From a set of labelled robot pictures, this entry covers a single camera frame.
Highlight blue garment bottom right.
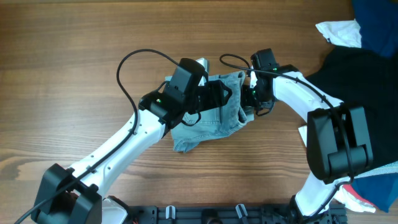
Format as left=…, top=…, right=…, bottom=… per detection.
left=346, top=173, right=397, bottom=213

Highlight white red garment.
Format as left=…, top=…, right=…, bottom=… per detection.
left=297, top=124, right=377, bottom=213

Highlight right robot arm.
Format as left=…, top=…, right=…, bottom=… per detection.
left=247, top=65, right=373, bottom=223

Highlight dark blue garment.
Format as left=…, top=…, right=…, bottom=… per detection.
left=351, top=0, right=397, bottom=58

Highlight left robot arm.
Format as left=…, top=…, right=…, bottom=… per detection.
left=25, top=81, right=233, bottom=223

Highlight light blue denim shorts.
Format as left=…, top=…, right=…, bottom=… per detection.
left=171, top=72, right=254, bottom=152

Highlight black garment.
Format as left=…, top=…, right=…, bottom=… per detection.
left=307, top=46, right=397, bottom=169

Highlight white garment top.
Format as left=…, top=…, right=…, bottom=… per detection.
left=315, top=20, right=362, bottom=48

